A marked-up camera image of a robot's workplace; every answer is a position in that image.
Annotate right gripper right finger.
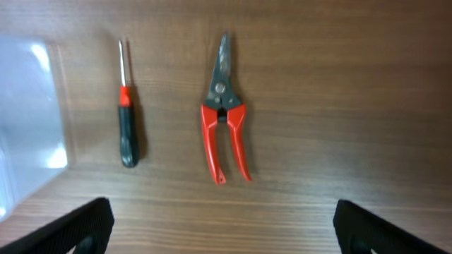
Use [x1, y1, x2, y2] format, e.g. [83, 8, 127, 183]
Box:
[333, 200, 446, 254]

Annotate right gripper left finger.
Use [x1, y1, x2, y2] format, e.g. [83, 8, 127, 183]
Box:
[1, 198, 114, 254]

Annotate black red screwdriver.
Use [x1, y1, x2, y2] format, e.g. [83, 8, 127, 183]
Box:
[118, 40, 140, 168]

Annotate red handled snips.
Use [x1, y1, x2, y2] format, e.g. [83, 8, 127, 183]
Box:
[201, 32, 251, 185]

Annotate clear plastic container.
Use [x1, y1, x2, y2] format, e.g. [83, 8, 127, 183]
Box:
[1, 35, 68, 221]

